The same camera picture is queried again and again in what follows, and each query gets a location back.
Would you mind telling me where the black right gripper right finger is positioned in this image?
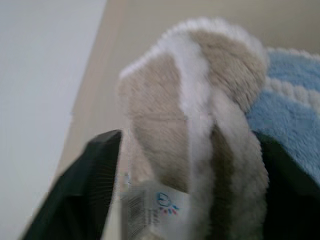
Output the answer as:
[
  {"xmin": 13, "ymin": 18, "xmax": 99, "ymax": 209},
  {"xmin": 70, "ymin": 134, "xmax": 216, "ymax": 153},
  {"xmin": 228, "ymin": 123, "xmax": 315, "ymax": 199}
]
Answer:
[{"xmin": 254, "ymin": 131, "xmax": 320, "ymax": 240}]

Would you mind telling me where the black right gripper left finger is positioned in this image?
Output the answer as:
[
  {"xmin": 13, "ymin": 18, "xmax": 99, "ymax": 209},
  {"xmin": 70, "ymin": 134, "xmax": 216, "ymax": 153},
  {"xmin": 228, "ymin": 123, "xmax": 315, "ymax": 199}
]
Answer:
[{"xmin": 21, "ymin": 129, "xmax": 123, "ymax": 240}]

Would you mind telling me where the beige towel with white trim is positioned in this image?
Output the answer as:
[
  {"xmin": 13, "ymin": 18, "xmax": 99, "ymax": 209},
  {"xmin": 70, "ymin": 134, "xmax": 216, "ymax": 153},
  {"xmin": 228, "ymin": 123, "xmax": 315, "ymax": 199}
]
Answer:
[{"xmin": 118, "ymin": 16, "xmax": 271, "ymax": 240}]

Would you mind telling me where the blue fluffy towel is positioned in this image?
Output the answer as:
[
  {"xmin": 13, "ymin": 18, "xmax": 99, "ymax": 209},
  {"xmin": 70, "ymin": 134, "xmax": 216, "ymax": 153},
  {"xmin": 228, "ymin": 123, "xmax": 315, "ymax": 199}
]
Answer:
[{"xmin": 246, "ymin": 47, "xmax": 320, "ymax": 185}]

